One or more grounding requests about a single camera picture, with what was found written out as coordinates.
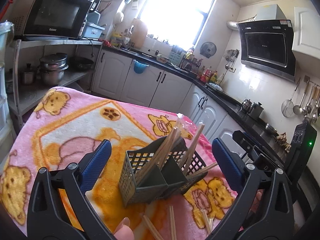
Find chopsticks left on blanket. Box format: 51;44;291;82
169;205;177;240

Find black range hood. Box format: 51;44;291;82
237;19;296;82

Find black microwave oven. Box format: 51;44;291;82
9;0;91;38

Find wooden cutting board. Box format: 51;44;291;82
130;18;148;49

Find black kettle on counter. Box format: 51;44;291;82
249;102;264;120

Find chopstick pair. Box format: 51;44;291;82
142;215;163;240
179;123;205;176
135;127;181;185

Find black wok on shelf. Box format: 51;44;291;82
69;56;94;71

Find stacked steel pots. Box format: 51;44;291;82
39;53;68;86

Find chopstick in basket left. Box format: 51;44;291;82
187;163;217;179

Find white lower kitchen cabinets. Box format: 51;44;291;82
91;49;251;160

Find light blue storage box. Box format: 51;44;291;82
82;22;105;40

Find sauce bottles on counter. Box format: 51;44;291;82
196;66;224;85

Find pink cartoon bear blanket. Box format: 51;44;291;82
0;86;241;240

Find small wall fan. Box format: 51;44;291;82
200;42;217;59

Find metal shelf rack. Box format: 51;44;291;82
8;40;103;133

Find blue plastic hanging bin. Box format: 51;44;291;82
133;60;149;74

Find plastic drawer cabinet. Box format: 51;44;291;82
0;21;16;163

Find right hand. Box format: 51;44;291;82
251;190;264;213

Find steel teapot on counter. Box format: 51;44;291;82
241;99;252;113

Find knife block holder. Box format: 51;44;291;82
169;45;185;66

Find hanging strainer ladle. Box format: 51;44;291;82
281;79;300;118

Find wrapped chopsticks in basket right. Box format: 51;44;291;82
158;113;193;169

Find left hand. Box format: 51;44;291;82
113;217;135;240

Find dark green utensil basket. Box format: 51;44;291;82
118;137;207;206

